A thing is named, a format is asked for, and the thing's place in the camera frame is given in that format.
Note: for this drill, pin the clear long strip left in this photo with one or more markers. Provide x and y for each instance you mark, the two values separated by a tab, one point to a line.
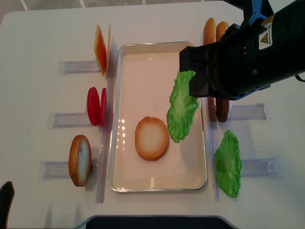
107	129

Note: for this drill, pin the black object bottom left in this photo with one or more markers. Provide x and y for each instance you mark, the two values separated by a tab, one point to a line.
7	193

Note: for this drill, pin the red tomato slice right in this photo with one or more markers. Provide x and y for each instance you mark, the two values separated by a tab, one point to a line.
103	106

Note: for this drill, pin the upright bun slice left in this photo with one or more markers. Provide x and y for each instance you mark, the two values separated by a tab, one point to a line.
80	160

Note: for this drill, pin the clear holder rail bottom right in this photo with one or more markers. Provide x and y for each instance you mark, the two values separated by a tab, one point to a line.
269	167

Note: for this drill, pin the green lettuce leaf front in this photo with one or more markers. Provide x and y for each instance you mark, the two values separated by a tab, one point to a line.
182	109

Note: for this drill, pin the golden bun slice left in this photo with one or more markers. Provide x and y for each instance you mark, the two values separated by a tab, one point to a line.
209	32

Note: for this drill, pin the toasted bun slice on tray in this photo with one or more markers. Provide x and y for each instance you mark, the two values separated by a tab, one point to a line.
151	138

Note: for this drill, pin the clear long strip right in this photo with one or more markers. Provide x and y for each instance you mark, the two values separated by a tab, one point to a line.
211	145

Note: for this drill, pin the golden bun slice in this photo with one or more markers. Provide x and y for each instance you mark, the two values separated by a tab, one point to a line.
209	32
221	29

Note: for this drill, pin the red tomato slice left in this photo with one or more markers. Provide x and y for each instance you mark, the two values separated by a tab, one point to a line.
93	106

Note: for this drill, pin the white rectangular metal tray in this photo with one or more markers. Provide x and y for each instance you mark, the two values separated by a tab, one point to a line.
145	78

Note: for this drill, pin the dark brown meat patty right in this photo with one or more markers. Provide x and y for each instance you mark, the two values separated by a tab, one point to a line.
222	109

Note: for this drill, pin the clear holder rail top left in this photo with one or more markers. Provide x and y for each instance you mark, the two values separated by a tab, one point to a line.
69	67

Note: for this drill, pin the brown meat patty left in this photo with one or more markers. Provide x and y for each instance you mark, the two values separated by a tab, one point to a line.
212	109

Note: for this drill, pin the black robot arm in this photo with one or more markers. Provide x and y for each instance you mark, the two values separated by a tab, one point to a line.
266	48

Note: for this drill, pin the dark base bottom edge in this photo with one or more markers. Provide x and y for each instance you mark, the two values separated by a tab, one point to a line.
157	222

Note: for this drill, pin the clear holder rail bottom left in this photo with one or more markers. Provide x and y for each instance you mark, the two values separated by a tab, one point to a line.
54	170

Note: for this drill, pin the clear holder rail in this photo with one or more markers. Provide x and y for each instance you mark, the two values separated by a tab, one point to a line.
269	167
260	111
69	67
67	120
54	170

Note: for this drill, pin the yellow cheese slice right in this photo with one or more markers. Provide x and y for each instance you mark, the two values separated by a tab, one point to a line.
108	51

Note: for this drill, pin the green lettuce leaf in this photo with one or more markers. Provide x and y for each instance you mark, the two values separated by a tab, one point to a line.
228	165
182	109

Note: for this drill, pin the orange cheese slice left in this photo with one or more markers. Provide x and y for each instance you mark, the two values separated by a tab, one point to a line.
100	50

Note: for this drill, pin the green lettuce leaf rear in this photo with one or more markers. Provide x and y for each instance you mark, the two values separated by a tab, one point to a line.
228	165

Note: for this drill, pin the golden bun slice right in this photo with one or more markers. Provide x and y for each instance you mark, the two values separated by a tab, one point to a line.
221	29

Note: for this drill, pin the clear long strip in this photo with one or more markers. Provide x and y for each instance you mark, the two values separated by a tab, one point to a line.
211	145
107	129

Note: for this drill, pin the clear holder rail middle right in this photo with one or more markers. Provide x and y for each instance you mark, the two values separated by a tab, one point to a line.
260	111

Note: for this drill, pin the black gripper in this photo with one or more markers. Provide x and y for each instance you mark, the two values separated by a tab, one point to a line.
231	68

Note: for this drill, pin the clear holder rail middle left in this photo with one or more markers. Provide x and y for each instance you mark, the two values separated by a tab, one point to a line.
67	120

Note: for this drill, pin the red tomato slice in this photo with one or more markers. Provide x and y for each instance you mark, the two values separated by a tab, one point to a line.
103	106
93	106

